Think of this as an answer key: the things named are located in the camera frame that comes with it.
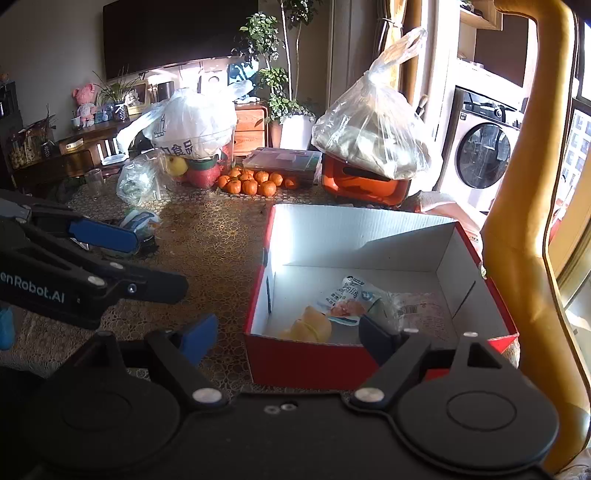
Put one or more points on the white router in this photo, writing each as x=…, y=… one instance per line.
x=111, y=159

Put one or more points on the dried twigs in vase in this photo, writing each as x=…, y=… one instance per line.
x=47, y=148

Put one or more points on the red apple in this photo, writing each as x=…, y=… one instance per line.
x=203, y=178

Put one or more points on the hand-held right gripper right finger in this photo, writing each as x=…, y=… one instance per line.
x=376, y=339

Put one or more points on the small labelled box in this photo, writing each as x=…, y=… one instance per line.
x=71, y=146

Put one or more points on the tall indoor tree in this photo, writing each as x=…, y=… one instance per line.
x=300, y=9

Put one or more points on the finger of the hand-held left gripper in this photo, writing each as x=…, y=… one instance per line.
x=101, y=235
x=152, y=282

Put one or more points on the clear bag with cloth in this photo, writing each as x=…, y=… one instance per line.
x=374, y=129

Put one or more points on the clear bag of greens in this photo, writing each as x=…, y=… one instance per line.
x=136, y=182

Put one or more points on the clear bag with label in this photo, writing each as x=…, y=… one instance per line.
x=415, y=309

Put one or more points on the white plastic fruit bag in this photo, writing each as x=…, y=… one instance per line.
x=194, y=120

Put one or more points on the orange plastic basket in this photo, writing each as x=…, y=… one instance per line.
x=364, y=185

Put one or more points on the round bun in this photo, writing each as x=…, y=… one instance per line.
x=309, y=327

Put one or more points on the pile of tangerines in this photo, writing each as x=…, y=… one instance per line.
x=254, y=183

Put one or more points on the potted plant in white pot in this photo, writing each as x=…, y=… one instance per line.
x=295, y=131

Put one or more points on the wooden tv cabinet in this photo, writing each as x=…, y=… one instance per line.
x=249, y=134

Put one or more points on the wooden wall shelf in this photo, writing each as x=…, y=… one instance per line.
x=480, y=18

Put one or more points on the beige curtain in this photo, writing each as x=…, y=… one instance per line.
x=395, y=32

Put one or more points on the photo frame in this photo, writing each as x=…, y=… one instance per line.
x=138, y=99

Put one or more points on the white box device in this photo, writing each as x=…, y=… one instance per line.
x=213, y=81

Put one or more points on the grey cylinder speaker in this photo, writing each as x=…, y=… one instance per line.
x=165, y=91

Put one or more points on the blue white picture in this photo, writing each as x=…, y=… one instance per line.
x=238, y=71

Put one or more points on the red cardboard box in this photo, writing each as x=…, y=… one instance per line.
x=295, y=364

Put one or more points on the black television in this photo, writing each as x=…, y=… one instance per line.
x=175, y=32

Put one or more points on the white blue food pouch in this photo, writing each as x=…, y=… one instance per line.
x=351, y=295

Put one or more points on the pink plush toy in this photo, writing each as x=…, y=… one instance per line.
x=85, y=99

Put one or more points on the clear drinking glass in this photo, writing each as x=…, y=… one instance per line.
x=94, y=183

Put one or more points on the yellow giraffe statue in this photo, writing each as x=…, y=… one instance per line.
x=521, y=184

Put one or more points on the clear plastic storage box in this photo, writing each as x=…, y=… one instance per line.
x=281, y=161

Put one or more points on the yellow apple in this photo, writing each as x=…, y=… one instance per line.
x=175, y=166

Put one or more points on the lace patterned desktop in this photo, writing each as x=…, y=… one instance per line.
x=207, y=240

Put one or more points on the plastic bag with dark box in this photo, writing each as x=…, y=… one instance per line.
x=138, y=220

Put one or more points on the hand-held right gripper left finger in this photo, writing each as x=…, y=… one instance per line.
x=201, y=332

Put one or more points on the grass plant in vase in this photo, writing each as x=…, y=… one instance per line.
x=121, y=112

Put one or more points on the white washing machine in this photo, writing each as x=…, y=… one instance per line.
x=485, y=152

